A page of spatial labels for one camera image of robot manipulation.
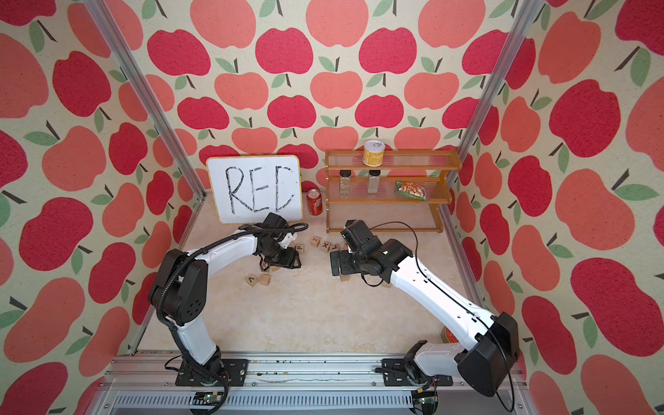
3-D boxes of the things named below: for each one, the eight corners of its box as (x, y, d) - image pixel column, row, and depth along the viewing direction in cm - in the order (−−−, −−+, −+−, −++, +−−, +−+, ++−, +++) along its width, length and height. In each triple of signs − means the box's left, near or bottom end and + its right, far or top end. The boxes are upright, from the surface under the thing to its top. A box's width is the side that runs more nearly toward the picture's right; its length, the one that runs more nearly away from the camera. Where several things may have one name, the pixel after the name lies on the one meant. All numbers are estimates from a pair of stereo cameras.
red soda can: (310, 217, 114) (309, 201, 106) (307, 207, 118) (305, 190, 110) (323, 214, 115) (322, 197, 107) (319, 204, 119) (318, 187, 111)
